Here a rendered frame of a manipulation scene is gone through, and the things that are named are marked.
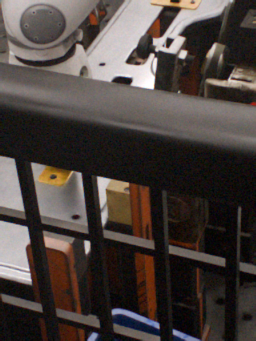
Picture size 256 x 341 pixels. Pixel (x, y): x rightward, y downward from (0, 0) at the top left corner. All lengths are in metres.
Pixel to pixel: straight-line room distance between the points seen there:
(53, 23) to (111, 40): 0.51
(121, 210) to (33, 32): 0.25
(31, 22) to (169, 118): 0.62
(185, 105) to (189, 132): 0.01
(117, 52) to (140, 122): 1.09
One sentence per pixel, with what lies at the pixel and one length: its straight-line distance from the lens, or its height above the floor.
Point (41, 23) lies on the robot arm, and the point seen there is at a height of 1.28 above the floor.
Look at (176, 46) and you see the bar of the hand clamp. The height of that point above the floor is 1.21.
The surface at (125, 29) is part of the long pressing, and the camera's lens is 1.40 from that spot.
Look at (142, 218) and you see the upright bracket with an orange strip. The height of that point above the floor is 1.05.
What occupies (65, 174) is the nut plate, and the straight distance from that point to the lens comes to 1.09.
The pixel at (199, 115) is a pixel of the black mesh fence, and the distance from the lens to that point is 0.25.
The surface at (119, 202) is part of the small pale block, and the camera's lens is 0.97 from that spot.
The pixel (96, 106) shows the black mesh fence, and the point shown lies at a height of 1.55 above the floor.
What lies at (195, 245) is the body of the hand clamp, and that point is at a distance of 1.08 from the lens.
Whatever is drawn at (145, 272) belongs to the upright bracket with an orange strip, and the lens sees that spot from 1.01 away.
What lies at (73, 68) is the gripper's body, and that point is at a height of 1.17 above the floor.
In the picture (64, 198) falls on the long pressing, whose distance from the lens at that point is 1.06.
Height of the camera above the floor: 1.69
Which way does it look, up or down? 39 degrees down
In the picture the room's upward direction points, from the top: 5 degrees counter-clockwise
